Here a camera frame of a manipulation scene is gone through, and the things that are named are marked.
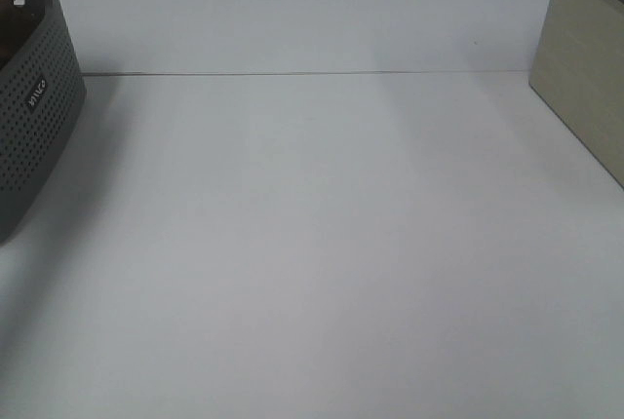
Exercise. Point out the brown towel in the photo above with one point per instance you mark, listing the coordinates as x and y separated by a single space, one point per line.
16 26

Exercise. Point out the grey perforated plastic basket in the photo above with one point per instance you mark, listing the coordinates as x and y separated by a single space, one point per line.
42 94

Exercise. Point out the beige fabric storage box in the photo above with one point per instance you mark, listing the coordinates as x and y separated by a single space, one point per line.
578 71

